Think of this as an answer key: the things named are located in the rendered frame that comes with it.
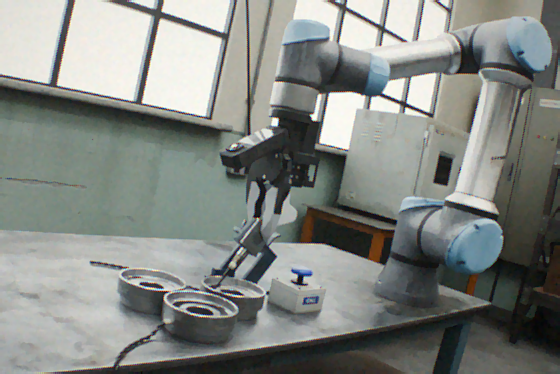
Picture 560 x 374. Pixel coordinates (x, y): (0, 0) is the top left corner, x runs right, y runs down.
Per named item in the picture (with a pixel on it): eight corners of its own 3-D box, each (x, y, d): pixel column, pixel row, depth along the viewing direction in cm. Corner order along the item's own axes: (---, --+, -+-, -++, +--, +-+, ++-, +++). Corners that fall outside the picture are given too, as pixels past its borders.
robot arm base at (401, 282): (396, 285, 126) (406, 246, 125) (448, 304, 115) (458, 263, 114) (360, 288, 115) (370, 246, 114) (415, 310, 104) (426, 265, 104)
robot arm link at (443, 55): (470, 26, 117) (287, 51, 101) (502, 20, 107) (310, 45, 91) (476, 72, 119) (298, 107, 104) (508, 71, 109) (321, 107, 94)
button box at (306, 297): (294, 315, 86) (300, 288, 86) (267, 301, 92) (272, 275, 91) (325, 311, 92) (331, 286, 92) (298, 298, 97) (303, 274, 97)
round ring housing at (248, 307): (274, 319, 82) (279, 295, 82) (222, 324, 75) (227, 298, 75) (234, 297, 90) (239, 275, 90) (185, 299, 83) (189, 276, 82)
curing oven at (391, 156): (414, 231, 283) (438, 117, 277) (334, 208, 326) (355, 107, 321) (462, 234, 325) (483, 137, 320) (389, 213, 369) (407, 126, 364)
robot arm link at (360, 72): (364, 60, 95) (313, 45, 91) (397, 56, 85) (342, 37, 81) (356, 100, 96) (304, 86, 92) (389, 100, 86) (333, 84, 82)
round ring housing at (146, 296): (102, 293, 76) (106, 268, 76) (156, 290, 84) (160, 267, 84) (139, 319, 70) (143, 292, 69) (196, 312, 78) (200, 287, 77)
